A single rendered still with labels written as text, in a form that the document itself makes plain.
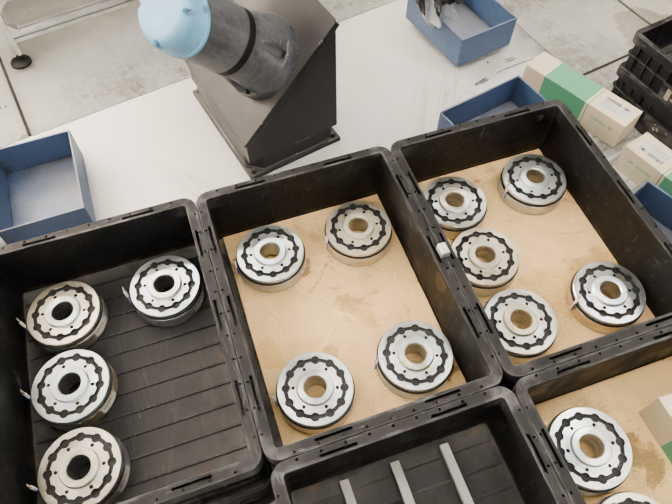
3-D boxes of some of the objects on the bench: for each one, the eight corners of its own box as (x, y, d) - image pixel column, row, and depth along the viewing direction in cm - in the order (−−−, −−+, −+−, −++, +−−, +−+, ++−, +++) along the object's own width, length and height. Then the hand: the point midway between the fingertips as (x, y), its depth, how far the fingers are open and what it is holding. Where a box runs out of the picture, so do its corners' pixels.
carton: (519, 86, 130) (526, 64, 125) (536, 73, 132) (544, 51, 127) (613, 147, 121) (625, 126, 116) (630, 132, 123) (642, 111, 118)
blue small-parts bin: (6, 174, 119) (-12, 150, 113) (82, 153, 121) (69, 129, 115) (15, 254, 109) (-4, 233, 103) (98, 229, 111) (84, 207, 105)
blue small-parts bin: (404, 16, 140) (408, -11, 134) (456, -3, 144) (461, -30, 138) (456, 67, 131) (462, 40, 125) (509, 44, 135) (518, 17, 129)
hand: (434, 20), depth 131 cm, fingers closed, pressing on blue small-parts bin
